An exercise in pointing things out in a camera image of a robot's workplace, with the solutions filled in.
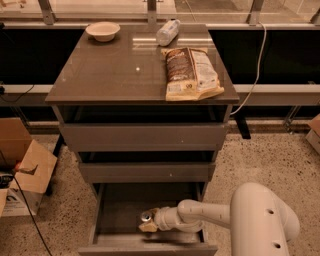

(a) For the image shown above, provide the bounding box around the cardboard box right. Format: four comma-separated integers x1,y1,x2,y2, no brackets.
306,114,320,154

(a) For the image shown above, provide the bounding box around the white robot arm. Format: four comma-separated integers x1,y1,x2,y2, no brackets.
139,182,300,256

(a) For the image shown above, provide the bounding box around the cardboard box left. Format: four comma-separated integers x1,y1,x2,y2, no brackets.
0,118,57,217

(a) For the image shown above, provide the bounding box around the open bottom drawer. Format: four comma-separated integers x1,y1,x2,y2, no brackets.
78,182,217,256

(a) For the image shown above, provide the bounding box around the grey drawer cabinet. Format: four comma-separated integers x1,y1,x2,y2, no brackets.
45,23,240,256

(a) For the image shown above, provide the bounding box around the grey drawer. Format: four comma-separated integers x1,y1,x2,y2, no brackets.
79,151,216,183
60,123,227,152

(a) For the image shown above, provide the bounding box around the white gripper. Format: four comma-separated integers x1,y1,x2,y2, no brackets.
139,207,172,233

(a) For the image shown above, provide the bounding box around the silver redbull can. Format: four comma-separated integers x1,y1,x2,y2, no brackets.
141,211,152,222

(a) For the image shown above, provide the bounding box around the brown chip bag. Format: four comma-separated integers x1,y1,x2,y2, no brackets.
161,47,224,101

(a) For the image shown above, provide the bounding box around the grey top drawer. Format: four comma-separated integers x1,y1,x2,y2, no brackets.
60,123,227,152

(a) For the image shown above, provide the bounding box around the black cable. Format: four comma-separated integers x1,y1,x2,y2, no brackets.
0,149,54,256

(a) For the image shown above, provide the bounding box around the cardboard box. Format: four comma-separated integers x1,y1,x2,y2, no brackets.
0,118,57,217
306,114,320,154

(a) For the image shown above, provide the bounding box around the clear plastic water bottle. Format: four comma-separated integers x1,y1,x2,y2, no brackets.
156,20,180,46

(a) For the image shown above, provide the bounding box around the grey middle drawer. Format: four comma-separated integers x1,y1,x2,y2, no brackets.
79,151,216,183

